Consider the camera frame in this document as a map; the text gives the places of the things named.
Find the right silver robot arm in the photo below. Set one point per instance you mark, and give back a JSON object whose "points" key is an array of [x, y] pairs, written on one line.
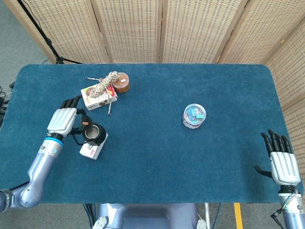
{"points": [[293, 207]]}

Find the left silver and black robot hand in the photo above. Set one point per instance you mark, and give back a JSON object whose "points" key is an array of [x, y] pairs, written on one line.
{"points": [[62, 121]]}

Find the blue table cloth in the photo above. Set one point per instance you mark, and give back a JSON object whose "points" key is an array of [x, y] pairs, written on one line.
{"points": [[155, 155]]}

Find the yellow floor tape strip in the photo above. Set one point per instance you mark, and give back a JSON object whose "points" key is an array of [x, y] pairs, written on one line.
{"points": [[238, 215]]}

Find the silver-blue robot torso base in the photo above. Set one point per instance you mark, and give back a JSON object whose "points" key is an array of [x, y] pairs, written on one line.
{"points": [[147, 215]]}

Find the cookie box with biscuit print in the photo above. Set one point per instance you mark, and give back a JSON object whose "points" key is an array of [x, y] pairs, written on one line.
{"points": [[90, 102]]}

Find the white cardboard box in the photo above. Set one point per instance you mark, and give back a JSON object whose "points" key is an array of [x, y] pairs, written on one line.
{"points": [[93, 151]]}

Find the right silver and black robot hand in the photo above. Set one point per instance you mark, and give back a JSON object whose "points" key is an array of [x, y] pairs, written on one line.
{"points": [[284, 167]]}

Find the clear jar of rubber bands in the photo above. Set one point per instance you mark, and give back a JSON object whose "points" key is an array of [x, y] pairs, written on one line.
{"points": [[122, 82]]}

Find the black tripod stand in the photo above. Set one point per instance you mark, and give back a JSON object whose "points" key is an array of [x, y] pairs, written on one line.
{"points": [[44, 38]]}

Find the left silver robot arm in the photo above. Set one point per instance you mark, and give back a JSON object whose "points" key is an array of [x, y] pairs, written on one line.
{"points": [[40, 167]]}

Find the clear jar of binder clips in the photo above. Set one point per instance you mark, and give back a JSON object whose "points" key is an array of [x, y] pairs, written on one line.
{"points": [[194, 115]]}

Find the woven folding screen, wooden frame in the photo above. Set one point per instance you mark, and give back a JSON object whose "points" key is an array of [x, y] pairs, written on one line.
{"points": [[133, 28]]}

